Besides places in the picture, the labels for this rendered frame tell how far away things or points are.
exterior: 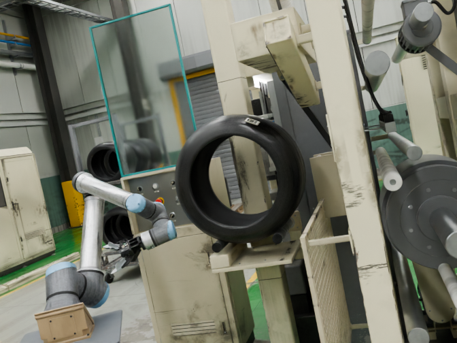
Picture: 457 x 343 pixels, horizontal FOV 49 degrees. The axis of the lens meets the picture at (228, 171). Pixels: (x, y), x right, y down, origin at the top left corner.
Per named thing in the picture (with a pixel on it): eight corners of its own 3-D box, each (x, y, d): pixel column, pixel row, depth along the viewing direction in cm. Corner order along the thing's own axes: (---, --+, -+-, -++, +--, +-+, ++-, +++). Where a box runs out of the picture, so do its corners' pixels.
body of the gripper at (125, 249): (115, 242, 245) (138, 232, 246) (120, 248, 252) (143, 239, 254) (119, 255, 241) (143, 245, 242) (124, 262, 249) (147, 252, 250)
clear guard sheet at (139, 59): (122, 177, 320) (90, 27, 314) (203, 160, 305) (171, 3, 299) (121, 177, 318) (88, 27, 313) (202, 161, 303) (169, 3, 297)
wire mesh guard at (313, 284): (348, 330, 255) (322, 195, 251) (351, 330, 254) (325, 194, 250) (340, 441, 169) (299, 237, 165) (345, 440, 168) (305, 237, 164)
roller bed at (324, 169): (324, 211, 262) (313, 154, 260) (353, 206, 257) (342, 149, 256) (321, 218, 243) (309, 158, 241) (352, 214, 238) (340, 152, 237)
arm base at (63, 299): (40, 312, 229) (39, 292, 235) (43, 329, 243) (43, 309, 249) (83, 305, 235) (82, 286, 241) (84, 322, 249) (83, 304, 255)
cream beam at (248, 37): (266, 75, 247) (260, 45, 247) (317, 62, 241) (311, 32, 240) (235, 62, 189) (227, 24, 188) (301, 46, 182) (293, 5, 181)
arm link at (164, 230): (175, 225, 257) (180, 240, 251) (151, 235, 256) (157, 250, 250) (169, 215, 250) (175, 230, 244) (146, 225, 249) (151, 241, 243)
